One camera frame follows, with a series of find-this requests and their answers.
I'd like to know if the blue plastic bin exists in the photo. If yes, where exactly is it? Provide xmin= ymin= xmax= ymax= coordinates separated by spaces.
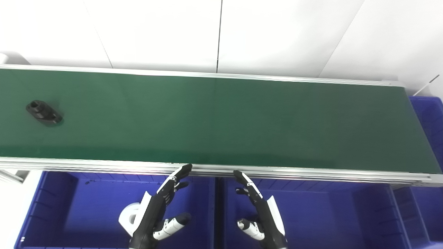
xmin=391 ymin=96 xmax=443 ymax=249
xmin=216 ymin=176 xmax=412 ymax=249
xmin=14 ymin=170 xmax=217 ymax=249

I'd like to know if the white ring part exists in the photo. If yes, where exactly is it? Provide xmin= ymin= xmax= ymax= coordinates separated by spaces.
xmin=118 ymin=203 xmax=146 ymax=238

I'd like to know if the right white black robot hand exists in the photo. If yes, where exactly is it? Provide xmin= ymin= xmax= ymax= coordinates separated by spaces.
xmin=233 ymin=169 xmax=288 ymax=249

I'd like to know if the green conveyor belt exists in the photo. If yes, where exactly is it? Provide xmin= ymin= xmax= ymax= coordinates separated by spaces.
xmin=0 ymin=64 xmax=443 ymax=187
xmin=0 ymin=68 xmax=442 ymax=174

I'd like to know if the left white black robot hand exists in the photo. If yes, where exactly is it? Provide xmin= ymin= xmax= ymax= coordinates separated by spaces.
xmin=129 ymin=164 xmax=193 ymax=249

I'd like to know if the black flange part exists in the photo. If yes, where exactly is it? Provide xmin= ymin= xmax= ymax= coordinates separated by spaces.
xmin=26 ymin=100 xmax=64 ymax=127

